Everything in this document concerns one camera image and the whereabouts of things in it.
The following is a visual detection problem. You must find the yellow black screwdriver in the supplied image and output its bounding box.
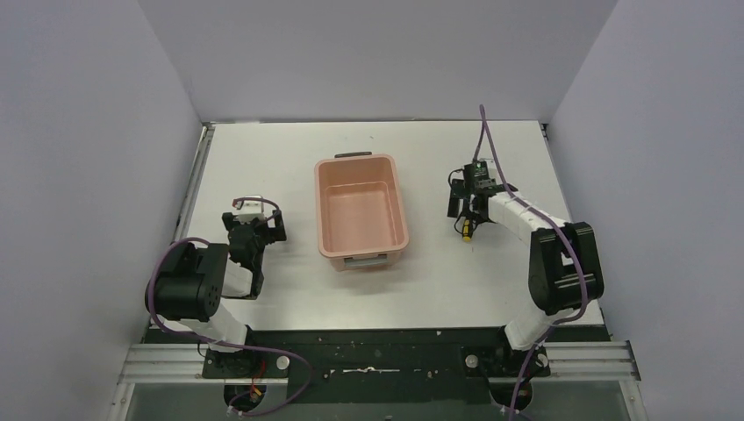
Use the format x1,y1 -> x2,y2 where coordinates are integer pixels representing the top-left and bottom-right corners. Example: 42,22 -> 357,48
461,218 -> 472,242

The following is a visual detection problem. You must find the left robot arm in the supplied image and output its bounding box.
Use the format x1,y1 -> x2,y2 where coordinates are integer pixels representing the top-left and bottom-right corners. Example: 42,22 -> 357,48
145,210 -> 287,377

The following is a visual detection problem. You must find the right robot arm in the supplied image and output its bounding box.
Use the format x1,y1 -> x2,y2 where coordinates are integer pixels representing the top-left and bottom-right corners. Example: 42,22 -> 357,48
447,179 -> 605,351

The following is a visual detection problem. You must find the pink plastic bin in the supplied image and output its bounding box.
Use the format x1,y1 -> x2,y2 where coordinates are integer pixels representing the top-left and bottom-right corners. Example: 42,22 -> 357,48
314,152 -> 410,271

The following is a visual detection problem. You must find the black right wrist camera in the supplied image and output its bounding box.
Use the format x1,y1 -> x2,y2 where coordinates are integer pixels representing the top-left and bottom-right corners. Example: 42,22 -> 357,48
462,161 -> 497,191

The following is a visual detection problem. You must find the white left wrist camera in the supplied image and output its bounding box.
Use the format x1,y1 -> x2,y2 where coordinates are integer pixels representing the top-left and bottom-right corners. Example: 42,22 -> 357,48
232,196 -> 266,225

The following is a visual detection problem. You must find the aluminium left side rail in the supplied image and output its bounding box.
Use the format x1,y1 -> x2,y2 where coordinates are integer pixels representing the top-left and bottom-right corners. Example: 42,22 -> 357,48
172,122 -> 215,241

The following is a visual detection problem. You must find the aluminium rail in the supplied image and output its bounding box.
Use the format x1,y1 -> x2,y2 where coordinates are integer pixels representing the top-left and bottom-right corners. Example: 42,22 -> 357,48
172,122 -> 215,241
107,341 -> 649,421

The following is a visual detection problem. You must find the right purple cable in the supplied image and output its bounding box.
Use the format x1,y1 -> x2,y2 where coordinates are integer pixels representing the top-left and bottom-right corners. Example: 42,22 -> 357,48
477,104 -> 590,421

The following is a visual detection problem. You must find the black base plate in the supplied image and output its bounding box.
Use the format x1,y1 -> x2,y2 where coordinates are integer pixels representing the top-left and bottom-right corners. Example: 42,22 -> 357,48
142,326 -> 612,408

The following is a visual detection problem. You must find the aluminium front rail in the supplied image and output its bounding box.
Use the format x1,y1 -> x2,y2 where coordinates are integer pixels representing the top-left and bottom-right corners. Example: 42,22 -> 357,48
107,341 -> 649,421

